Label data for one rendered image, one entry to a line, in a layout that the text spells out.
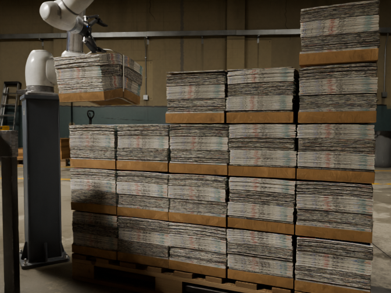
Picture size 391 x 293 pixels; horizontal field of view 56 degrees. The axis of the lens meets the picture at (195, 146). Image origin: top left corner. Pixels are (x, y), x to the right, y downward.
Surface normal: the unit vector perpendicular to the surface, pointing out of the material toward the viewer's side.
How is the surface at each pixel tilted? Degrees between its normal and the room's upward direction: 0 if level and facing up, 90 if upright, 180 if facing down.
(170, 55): 90
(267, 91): 90
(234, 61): 90
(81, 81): 101
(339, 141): 90
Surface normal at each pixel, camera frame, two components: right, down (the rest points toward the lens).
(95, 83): -0.38, 0.24
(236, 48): -0.07, 0.05
